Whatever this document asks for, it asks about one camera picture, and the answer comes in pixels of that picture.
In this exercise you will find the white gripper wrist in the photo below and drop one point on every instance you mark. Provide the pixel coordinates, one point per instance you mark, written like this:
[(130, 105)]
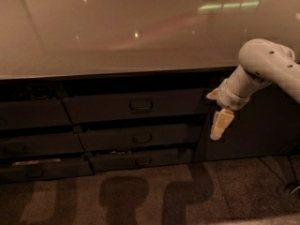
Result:
[(229, 98)]

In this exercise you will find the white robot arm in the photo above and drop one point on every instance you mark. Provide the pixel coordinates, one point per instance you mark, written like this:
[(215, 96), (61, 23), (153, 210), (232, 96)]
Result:
[(262, 62)]

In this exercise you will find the dark cabinet door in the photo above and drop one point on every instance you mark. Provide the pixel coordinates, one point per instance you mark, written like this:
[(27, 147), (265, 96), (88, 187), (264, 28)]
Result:
[(267, 125)]

